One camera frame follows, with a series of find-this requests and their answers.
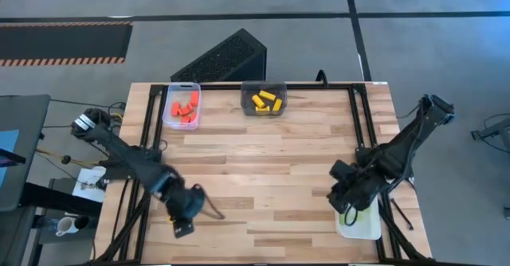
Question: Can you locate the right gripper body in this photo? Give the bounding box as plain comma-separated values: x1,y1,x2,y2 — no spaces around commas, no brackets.
326,160,379,216

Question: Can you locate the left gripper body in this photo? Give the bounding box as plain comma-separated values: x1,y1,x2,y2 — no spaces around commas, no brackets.
159,170,196,240

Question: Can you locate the white plastic tray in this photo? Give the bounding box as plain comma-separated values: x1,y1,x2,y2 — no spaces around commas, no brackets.
335,196,383,241

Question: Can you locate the black thin tool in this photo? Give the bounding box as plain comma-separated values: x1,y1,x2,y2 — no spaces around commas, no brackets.
389,197,415,231

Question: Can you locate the white printed paper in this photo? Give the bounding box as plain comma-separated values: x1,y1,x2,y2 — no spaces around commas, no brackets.
72,166,108,204

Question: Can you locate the black cup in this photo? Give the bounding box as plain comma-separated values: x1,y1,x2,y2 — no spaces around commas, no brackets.
73,215,93,231

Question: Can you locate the clear plastic bin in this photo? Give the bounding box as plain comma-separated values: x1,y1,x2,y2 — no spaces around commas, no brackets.
162,81,202,131
240,80,288,117

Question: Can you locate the white mug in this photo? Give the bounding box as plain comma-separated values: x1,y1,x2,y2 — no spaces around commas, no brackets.
55,215,80,237

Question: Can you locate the centre clear plastic bin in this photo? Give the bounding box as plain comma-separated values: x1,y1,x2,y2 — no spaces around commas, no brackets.
240,80,288,117

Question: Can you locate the black floor stand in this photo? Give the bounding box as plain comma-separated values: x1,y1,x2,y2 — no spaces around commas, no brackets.
469,116,510,155

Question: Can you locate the black mesh box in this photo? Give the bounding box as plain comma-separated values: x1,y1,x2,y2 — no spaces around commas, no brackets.
170,27,268,84

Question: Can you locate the dark grey desk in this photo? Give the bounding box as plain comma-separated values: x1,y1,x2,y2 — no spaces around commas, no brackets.
0,94,52,213

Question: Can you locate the blue screen tablet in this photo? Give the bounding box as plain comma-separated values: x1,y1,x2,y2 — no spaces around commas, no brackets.
0,128,21,187

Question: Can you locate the black hazard-striped floor mat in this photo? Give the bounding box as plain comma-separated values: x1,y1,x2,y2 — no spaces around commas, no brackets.
0,21,134,68

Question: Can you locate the black right camera cable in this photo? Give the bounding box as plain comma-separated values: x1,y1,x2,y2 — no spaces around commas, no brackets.
343,201,360,228

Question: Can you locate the black camera cable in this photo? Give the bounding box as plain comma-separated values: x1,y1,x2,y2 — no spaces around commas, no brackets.
343,201,360,228
201,194,226,221

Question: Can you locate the black left camera cable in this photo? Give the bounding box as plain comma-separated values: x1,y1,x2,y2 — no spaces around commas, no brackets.
201,194,226,221

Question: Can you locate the yellow cable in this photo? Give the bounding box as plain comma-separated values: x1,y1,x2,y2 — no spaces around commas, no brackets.
34,148,103,168

